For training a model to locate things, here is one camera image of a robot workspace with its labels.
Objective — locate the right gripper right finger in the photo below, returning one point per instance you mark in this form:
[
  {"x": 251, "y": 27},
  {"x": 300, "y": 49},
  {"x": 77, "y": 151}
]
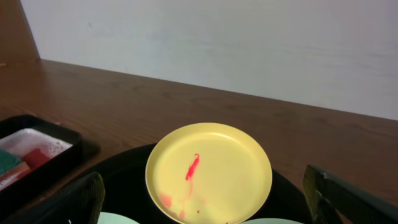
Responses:
[{"x": 327, "y": 196}]

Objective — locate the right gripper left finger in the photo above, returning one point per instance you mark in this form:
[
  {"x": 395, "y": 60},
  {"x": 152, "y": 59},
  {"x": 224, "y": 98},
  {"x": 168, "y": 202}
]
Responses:
[{"x": 79, "y": 202}]

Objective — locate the light blue plate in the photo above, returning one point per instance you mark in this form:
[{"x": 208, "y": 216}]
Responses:
[{"x": 112, "y": 218}]

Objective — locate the green yellow sponge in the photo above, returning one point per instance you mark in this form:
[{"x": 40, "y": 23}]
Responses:
[{"x": 13, "y": 168}]

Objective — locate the pale green plate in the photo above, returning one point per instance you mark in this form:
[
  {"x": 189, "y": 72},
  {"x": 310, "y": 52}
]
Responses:
[{"x": 270, "y": 221}]

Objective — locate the yellow plate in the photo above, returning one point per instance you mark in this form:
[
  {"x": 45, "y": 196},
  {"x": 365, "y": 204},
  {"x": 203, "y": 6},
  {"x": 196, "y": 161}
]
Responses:
[{"x": 208, "y": 173}]

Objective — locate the black round tray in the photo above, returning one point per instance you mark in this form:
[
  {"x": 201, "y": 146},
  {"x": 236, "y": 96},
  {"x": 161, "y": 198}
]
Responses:
[{"x": 126, "y": 194}]

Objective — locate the black rectangular soap tray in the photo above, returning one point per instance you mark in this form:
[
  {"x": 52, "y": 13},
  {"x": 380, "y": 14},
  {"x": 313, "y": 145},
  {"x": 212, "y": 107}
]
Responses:
[{"x": 50, "y": 150}]

